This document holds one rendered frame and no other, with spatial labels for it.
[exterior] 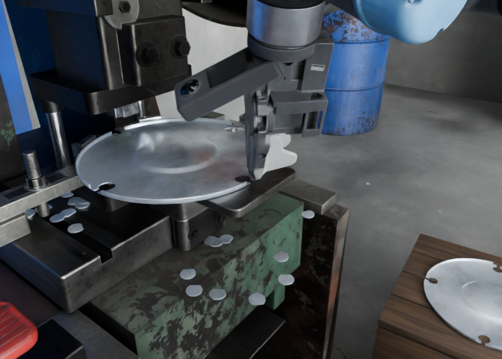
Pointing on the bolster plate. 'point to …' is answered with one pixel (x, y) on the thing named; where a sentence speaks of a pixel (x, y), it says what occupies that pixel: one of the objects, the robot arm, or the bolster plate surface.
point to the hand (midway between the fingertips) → (251, 171)
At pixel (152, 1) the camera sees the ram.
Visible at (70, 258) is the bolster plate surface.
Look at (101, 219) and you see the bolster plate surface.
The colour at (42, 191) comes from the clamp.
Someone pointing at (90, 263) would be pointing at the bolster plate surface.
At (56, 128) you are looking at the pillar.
